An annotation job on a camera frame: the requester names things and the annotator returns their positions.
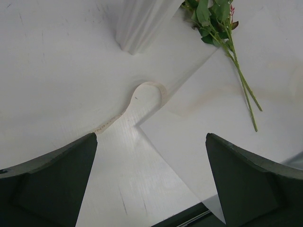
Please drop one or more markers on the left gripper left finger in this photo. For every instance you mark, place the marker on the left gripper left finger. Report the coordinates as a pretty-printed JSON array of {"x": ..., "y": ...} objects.
[{"x": 47, "y": 191}]

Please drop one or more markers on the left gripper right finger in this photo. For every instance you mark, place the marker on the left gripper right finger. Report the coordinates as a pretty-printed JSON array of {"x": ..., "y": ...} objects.
[{"x": 254, "y": 191}]

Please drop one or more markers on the cream ribbon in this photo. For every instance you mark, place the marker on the cream ribbon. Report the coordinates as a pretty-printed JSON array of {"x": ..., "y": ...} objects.
[{"x": 142, "y": 101}]

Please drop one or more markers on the white wrapping paper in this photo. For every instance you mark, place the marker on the white wrapping paper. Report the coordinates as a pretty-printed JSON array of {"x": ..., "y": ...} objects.
[{"x": 212, "y": 101}]

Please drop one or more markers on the pink rose stem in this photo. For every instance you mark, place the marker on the pink rose stem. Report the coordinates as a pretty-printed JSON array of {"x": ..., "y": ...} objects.
[{"x": 214, "y": 20}]

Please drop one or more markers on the white ribbed ceramic vase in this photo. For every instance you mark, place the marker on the white ribbed ceramic vase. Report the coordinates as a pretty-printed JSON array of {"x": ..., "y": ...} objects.
[{"x": 140, "y": 22}]

